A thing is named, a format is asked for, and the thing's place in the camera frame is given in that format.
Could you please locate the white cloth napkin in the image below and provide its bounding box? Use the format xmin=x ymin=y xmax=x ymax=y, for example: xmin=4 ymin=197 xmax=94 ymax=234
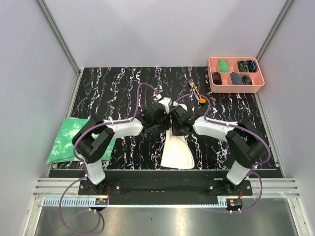
xmin=160 ymin=129 xmax=194 ymax=170

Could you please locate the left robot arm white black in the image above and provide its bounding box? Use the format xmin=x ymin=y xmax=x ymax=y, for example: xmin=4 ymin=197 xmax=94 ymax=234
xmin=72 ymin=97 xmax=172 ymax=195

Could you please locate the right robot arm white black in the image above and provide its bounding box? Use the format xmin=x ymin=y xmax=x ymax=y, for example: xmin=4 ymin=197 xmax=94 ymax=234
xmin=169 ymin=104 xmax=271 ymax=195

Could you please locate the black marble pattern mat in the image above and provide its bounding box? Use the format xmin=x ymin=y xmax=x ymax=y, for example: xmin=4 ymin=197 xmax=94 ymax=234
xmin=71 ymin=67 xmax=266 ymax=170

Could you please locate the orange plastic spoon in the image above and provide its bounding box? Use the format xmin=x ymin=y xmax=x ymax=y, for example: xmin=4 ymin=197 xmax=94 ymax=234
xmin=192 ymin=85 xmax=207 ymax=104

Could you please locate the silver metal fork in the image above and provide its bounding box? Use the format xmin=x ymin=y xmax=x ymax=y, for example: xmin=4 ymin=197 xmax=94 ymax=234
xmin=189 ymin=80 xmax=199 ymax=94

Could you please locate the dark brown rolled cloth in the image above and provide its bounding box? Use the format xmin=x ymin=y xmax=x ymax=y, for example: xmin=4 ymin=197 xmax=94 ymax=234
xmin=212 ymin=72 xmax=222 ymax=85

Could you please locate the pink compartment tray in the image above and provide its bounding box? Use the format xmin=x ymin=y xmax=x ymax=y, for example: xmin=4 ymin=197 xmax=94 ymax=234
xmin=208 ymin=57 xmax=265 ymax=93

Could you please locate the blue grey rolled cloth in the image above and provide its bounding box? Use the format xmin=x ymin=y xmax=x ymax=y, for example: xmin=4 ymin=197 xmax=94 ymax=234
xmin=230 ymin=72 xmax=242 ymax=85

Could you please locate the green rolled cloth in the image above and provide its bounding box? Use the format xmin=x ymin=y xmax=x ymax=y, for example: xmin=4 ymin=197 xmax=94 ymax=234
xmin=218 ymin=59 xmax=229 ymax=73

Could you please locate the dark teal patterned roll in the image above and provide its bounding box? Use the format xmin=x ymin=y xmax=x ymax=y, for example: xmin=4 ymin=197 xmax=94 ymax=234
xmin=241 ymin=75 xmax=252 ymax=85

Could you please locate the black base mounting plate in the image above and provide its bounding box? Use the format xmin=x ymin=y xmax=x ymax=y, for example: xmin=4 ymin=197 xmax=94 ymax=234
xmin=78 ymin=170 xmax=253 ymax=206

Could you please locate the dark green patterned roll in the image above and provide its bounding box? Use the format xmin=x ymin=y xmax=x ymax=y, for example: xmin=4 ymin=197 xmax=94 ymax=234
xmin=237 ymin=60 xmax=248 ymax=72

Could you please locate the dark blue patterned roll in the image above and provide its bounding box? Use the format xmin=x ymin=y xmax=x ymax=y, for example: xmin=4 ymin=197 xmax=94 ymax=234
xmin=246 ymin=60 xmax=257 ymax=73

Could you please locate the green white patterned cloth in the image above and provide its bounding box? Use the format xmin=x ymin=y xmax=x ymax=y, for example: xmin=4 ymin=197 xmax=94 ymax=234
xmin=45 ymin=118 xmax=116 ymax=164

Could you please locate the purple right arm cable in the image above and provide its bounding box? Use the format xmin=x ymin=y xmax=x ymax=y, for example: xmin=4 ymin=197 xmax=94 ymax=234
xmin=173 ymin=93 xmax=271 ymax=213

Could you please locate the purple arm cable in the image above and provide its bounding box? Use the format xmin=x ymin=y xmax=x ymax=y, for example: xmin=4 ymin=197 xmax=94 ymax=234
xmin=173 ymin=93 xmax=271 ymax=213
xmin=59 ymin=83 xmax=163 ymax=234

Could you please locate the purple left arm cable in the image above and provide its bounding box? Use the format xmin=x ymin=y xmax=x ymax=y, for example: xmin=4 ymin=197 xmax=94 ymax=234
xmin=59 ymin=83 xmax=163 ymax=234

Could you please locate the left aluminium frame post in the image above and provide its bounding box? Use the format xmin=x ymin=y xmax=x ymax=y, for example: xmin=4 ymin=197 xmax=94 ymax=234
xmin=35 ymin=0 xmax=81 ymax=75

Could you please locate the aluminium frame post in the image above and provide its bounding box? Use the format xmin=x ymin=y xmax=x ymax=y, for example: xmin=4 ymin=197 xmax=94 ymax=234
xmin=256 ymin=0 xmax=295 ymax=61
xmin=35 ymin=0 xmax=81 ymax=75

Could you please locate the right aluminium frame post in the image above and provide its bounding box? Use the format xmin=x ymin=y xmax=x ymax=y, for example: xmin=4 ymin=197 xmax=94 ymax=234
xmin=256 ymin=0 xmax=295 ymax=61

